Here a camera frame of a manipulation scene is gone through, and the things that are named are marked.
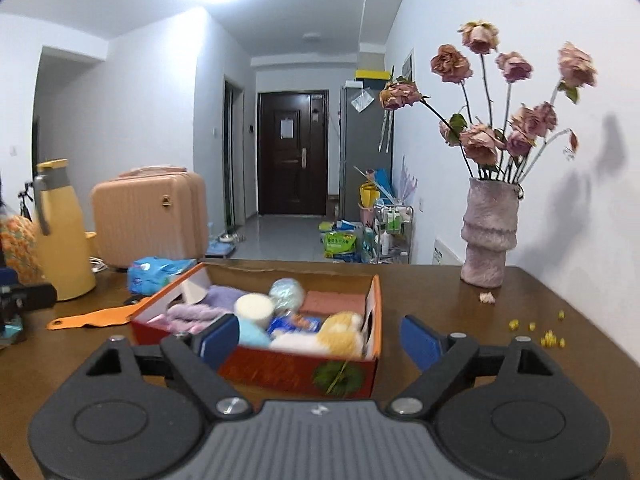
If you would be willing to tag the orange floral cloth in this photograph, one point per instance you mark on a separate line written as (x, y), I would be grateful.
(17, 250)

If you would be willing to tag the clear plastic bag on refrigerator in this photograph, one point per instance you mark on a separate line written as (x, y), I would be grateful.
(362, 100)

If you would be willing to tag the blue plush toy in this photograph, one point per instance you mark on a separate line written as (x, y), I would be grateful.
(252, 334)

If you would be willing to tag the purple wall decal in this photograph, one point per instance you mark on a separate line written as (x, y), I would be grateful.
(409, 180)

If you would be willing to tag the scattered yellow crumbs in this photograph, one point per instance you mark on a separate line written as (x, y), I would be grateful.
(550, 341)

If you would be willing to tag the grey refrigerator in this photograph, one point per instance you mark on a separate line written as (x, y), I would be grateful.
(360, 160)

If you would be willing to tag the pink satin scrunchie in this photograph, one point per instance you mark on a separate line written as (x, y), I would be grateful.
(160, 322)

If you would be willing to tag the fallen rose petal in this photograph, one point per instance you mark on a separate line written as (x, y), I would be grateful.
(487, 297)

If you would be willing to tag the yellow bag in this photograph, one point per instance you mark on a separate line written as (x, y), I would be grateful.
(368, 196)

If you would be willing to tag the blue wrapping paper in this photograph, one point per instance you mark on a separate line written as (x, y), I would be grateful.
(380, 180)

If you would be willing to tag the lilac fluffy scrunchie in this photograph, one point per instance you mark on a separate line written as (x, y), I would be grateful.
(225, 297)

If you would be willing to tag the white cylinder sponge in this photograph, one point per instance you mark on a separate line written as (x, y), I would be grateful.
(254, 310)

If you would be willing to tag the yellow thermos jug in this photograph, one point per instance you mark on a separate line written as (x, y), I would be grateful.
(65, 250)

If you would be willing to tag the framed wall picture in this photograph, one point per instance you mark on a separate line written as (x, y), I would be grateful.
(407, 65)

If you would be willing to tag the pink ceramic vase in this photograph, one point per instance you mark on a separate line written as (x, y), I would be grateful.
(490, 240)

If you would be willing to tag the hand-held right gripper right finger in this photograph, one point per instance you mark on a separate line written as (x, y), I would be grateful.
(420, 342)

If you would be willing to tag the pink layered sponge block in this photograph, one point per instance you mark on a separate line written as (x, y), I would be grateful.
(335, 302)

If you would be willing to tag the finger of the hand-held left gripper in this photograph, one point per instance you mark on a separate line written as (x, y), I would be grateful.
(6, 277)
(30, 296)

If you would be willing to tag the yellow plush toy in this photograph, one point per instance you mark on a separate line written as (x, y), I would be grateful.
(340, 332)

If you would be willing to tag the blue tissue pack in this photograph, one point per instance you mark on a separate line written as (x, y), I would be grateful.
(155, 272)

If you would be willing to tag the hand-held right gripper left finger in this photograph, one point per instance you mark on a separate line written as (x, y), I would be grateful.
(220, 340)

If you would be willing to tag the orange shoehorn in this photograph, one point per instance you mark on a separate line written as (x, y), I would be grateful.
(95, 317)

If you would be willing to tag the dark entrance door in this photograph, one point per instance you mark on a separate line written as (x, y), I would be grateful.
(292, 175)

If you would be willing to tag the dried pink roses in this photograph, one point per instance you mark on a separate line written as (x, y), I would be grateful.
(480, 142)

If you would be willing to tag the peach hard-shell suitcase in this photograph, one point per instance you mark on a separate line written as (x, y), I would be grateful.
(150, 220)

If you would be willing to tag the green plastic bag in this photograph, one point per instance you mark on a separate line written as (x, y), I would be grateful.
(340, 245)

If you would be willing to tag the white folded umbrella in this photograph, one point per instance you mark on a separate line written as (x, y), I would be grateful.
(385, 132)

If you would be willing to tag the yellow and black box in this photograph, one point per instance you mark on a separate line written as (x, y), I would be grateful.
(372, 74)

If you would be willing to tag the dark side door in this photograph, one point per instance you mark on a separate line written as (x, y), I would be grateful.
(234, 160)

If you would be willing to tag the blue snack packet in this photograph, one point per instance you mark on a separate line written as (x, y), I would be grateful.
(282, 328)

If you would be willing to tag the red cardboard box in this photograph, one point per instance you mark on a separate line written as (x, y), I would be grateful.
(280, 365)

